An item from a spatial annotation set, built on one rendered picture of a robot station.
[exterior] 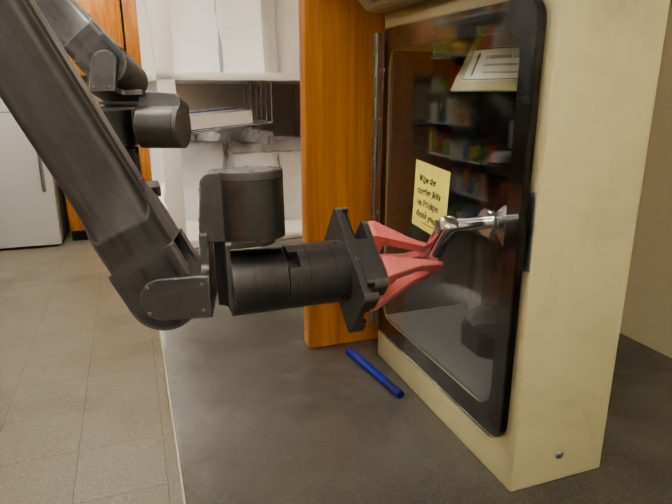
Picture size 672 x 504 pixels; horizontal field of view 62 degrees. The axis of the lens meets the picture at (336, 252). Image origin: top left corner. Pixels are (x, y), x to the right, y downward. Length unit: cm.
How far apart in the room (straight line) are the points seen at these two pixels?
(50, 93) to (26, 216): 496
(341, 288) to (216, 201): 13
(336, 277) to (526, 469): 27
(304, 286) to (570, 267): 24
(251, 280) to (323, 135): 36
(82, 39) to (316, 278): 51
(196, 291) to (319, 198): 37
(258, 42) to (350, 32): 91
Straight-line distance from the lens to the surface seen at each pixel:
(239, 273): 47
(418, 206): 66
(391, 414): 71
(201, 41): 179
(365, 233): 51
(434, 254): 54
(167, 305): 47
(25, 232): 546
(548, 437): 61
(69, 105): 48
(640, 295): 103
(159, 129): 79
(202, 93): 264
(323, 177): 80
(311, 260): 49
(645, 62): 56
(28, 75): 49
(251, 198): 46
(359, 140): 81
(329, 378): 79
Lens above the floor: 132
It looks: 16 degrees down
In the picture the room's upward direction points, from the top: straight up
